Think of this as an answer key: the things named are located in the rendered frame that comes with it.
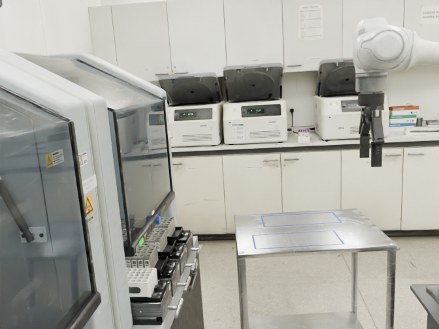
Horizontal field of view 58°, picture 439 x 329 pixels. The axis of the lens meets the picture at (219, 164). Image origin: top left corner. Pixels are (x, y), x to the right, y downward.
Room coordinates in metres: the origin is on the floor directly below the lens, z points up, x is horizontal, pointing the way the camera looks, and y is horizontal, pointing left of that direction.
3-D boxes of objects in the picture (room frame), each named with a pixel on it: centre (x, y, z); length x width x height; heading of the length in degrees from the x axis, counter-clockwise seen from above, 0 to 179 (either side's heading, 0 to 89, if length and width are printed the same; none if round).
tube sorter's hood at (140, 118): (1.45, 0.49, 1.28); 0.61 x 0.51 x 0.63; 174
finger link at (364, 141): (1.28, -0.48, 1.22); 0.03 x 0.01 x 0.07; 84
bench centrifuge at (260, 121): (3.74, -0.36, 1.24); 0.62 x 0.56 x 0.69; 174
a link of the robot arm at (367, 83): (1.21, -0.47, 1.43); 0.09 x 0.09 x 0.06
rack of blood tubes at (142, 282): (1.21, 0.38, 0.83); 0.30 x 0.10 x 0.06; 84
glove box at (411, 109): (3.74, -1.76, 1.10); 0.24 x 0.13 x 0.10; 82
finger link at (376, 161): (1.15, -0.46, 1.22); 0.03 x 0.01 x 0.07; 84
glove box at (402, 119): (3.74, -1.73, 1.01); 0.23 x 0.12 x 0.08; 83
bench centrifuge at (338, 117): (3.65, -1.21, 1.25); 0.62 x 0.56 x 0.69; 173
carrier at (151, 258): (1.35, 0.27, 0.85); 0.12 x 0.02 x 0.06; 174
